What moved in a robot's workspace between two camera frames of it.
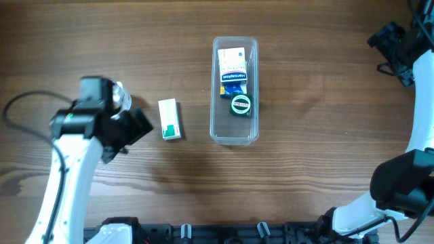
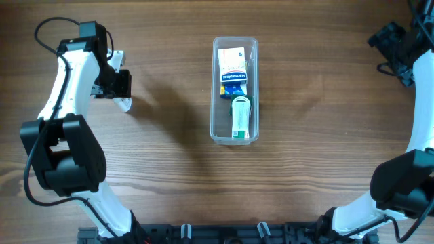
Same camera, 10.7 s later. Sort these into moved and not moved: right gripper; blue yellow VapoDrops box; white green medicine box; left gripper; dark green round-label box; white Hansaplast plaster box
Moved: white green medicine box; left gripper
Not moved: right gripper; blue yellow VapoDrops box; white Hansaplast plaster box; dark green round-label box
